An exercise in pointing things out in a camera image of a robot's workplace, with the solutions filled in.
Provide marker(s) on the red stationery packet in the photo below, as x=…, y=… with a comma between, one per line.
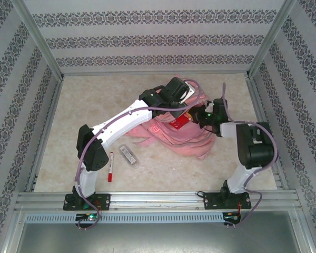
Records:
x=179, y=122

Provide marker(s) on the pink student backpack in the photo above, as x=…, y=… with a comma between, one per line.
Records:
x=179, y=142

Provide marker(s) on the clear plastic refill box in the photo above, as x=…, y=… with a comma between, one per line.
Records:
x=128, y=156

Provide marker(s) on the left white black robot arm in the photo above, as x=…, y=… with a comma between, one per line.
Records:
x=126, y=118

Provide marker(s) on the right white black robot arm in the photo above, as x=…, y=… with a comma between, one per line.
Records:
x=255, y=147

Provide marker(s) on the red white marker pen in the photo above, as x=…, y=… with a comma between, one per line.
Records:
x=110, y=166

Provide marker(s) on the right controller board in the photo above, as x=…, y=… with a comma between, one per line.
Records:
x=231, y=218

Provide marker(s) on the controller board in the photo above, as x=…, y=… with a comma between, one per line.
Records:
x=87, y=217
x=231, y=218

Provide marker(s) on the grey metal panel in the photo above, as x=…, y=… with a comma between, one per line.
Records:
x=158, y=239

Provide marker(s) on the left controller board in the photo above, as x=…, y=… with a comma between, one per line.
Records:
x=87, y=217

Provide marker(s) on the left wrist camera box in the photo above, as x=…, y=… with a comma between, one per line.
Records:
x=188, y=92

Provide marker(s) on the aluminium side frame beam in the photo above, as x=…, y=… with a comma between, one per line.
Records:
x=253, y=87
x=49, y=110

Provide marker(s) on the aluminium rear frame beam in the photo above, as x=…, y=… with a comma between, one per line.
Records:
x=108, y=73

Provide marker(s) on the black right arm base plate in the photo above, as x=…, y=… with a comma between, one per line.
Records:
x=209, y=201

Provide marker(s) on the aluminium mounting rail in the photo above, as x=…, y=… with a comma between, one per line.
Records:
x=158, y=200

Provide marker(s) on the aluminium frame post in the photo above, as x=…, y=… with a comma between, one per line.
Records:
x=38, y=34
x=273, y=34

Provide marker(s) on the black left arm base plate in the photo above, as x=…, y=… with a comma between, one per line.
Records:
x=105, y=201

